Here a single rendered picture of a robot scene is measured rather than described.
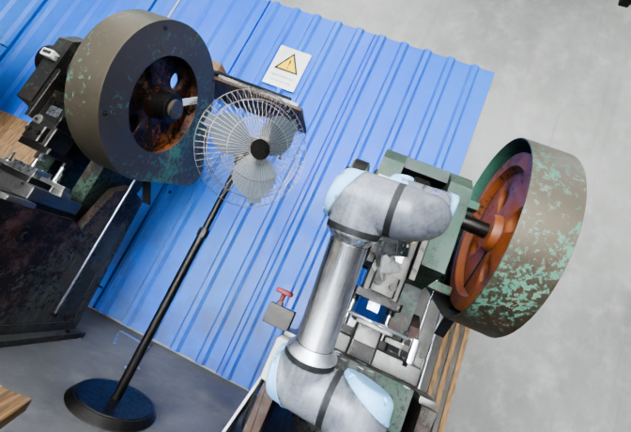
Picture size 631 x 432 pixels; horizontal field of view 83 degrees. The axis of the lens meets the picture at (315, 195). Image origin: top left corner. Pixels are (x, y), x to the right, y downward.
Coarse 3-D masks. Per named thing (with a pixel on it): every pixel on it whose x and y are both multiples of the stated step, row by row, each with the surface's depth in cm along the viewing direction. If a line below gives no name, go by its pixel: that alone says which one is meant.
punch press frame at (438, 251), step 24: (384, 168) 150; (408, 168) 157; (432, 168) 157; (456, 192) 146; (456, 216) 143; (432, 240) 141; (432, 264) 138; (408, 288) 165; (384, 312) 182; (408, 312) 162; (384, 384) 118; (408, 384) 124
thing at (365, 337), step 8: (360, 320) 118; (360, 328) 128; (368, 328) 128; (376, 328) 117; (352, 336) 128; (360, 336) 128; (368, 336) 128; (376, 336) 127; (392, 336) 116; (352, 344) 127; (360, 344) 127; (368, 344) 127; (376, 344) 127; (352, 352) 126; (360, 352) 126; (368, 352) 126; (368, 360) 125
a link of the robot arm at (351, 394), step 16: (336, 384) 72; (352, 384) 71; (368, 384) 72; (336, 400) 70; (352, 400) 70; (368, 400) 69; (384, 400) 70; (320, 416) 70; (336, 416) 69; (352, 416) 68; (368, 416) 68; (384, 416) 69
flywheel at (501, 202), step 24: (504, 168) 163; (528, 168) 135; (504, 192) 162; (480, 216) 180; (504, 216) 149; (480, 240) 156; (504, 240) 139; (456, 264) 176; (480, 264) 155; (456, 288) 161; (480, 288) 134
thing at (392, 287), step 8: (408, 248) 145; (416, 248) 145; (400, 256) 144; (400, 264) 143; (408, 264) 143; (368, 272) 143; (376, 272) 140; (400, 272) 142; (368, 280) 142; (376, 280) 138; (392, 280) 139; (400, 280) 142; (368, 288) 141; (376, 288) 138; (384, 288) 138; (392, 288) 137; (400, 288) 141; (384, 296) 140; (392, 296) 137
